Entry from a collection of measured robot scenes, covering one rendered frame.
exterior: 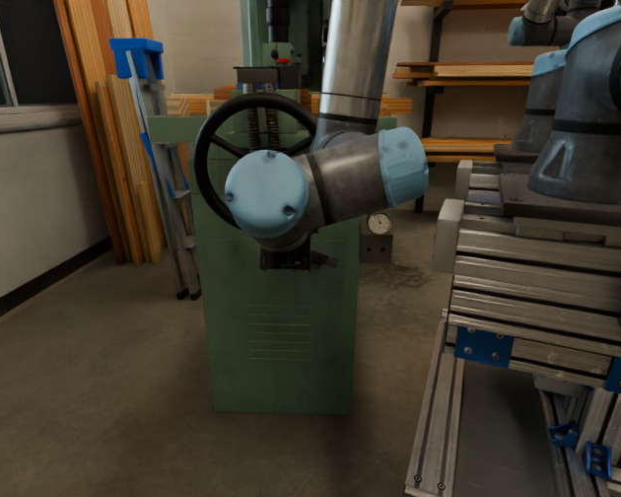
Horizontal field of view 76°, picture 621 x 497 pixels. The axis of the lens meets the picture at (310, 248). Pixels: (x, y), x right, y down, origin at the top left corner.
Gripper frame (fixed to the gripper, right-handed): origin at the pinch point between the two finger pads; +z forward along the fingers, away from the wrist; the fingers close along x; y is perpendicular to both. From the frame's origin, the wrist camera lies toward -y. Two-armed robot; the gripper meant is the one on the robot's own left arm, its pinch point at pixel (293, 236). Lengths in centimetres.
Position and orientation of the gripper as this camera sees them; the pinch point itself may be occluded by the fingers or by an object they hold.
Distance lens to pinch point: 70.2
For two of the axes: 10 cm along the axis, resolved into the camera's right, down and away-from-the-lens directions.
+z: 0.3, 1.5, 9.9
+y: -0.2, 9.9, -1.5
